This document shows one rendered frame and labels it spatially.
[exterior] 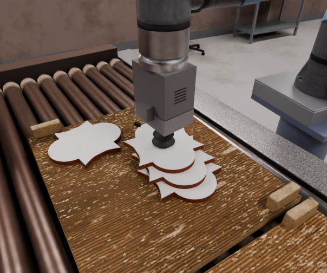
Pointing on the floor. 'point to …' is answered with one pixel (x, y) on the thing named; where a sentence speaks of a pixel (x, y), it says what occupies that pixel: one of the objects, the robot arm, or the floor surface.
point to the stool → (196, 44)
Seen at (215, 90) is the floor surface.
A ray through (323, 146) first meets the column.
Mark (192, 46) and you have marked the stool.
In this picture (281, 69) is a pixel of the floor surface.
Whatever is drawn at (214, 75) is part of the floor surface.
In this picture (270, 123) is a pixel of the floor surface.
